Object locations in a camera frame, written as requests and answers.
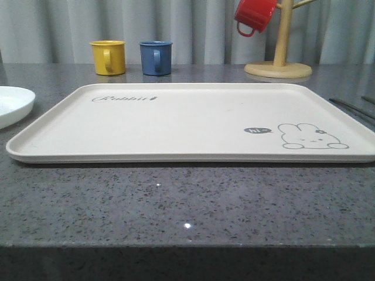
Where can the silver metal fork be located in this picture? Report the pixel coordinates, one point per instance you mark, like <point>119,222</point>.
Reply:
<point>352,107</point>

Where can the white round plate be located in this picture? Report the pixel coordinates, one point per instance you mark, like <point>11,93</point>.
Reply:
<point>16,103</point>

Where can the beige rabbit serving tray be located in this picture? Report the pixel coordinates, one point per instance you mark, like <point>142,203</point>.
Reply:
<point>193,122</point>

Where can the blue enamel mug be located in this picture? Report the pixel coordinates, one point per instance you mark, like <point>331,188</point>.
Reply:
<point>156,57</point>

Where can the yellow enamel mug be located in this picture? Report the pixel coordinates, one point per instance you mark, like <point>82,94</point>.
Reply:
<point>109,57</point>

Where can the wooden mug tree stand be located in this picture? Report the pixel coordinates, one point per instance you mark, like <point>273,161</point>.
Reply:
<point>279,67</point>

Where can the red enamel mug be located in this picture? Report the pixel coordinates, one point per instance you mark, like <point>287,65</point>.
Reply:
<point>255,14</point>

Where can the grey curtain backdrop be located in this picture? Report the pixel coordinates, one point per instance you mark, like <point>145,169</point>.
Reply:
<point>202,32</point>

